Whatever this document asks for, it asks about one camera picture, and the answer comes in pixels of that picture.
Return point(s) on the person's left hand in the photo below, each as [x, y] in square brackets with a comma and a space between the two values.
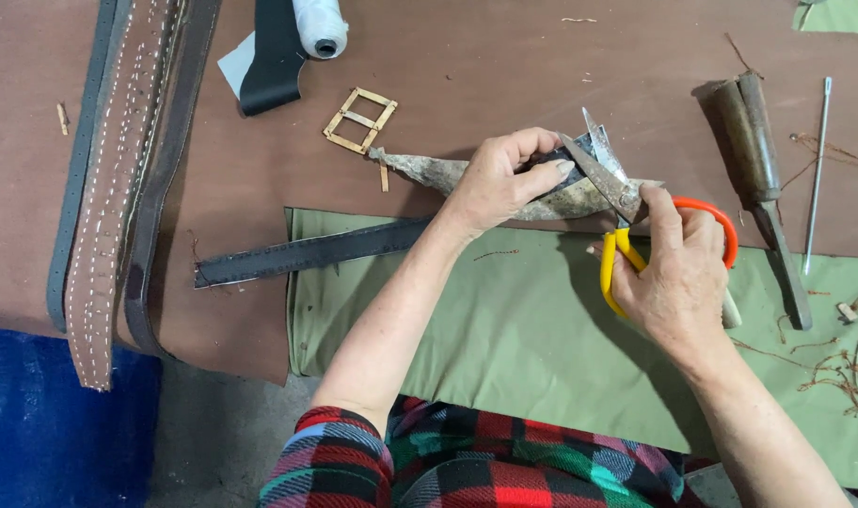
[489, 187]

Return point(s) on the person's right hand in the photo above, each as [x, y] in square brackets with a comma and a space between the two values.
[683, 289]

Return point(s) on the short brown thread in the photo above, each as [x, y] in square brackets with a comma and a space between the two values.
[496, 253]

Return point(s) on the brown leather sheet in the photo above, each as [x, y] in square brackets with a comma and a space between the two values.
[471, 63]

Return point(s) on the green cloth sheet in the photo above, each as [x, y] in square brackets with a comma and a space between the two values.
[514, 331]

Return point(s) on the small pale scrap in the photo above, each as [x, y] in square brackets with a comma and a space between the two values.
[847, 312]

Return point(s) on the thin metal awl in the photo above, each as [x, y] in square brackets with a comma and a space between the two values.
[817, 176]

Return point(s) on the tangle of brown thread scraps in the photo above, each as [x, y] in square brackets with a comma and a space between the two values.
[849, 377]

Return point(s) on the loose brown thread strand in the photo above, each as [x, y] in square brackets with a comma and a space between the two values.
[835, 152]

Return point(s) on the white thread spool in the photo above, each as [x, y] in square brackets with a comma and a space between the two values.
[320, 25]

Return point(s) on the black leather piece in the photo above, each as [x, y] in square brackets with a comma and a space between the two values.
[274, 63]

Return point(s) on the red green plaid shirt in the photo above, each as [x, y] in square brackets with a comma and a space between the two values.
[471, 465]

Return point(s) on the white paper piece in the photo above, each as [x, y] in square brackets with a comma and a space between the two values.
[233, 67]

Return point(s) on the small green cloth piece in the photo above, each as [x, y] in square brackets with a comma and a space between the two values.
[842, 15]

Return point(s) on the dark brown leather belt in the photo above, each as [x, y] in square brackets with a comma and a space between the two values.
[154, 211]

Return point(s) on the brown white-stitched leather belt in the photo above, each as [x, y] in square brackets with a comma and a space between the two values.
[111, 211]

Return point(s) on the grey perforated belt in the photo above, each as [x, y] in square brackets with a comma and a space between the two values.
[73, 211]

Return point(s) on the small wooden splinter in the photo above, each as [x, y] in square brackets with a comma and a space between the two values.
[63, 118]

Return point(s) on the blue fabric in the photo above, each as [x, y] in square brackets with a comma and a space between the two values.
[55, 423]

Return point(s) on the brass buckle frame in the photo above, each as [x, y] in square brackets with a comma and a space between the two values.
[359, 118]

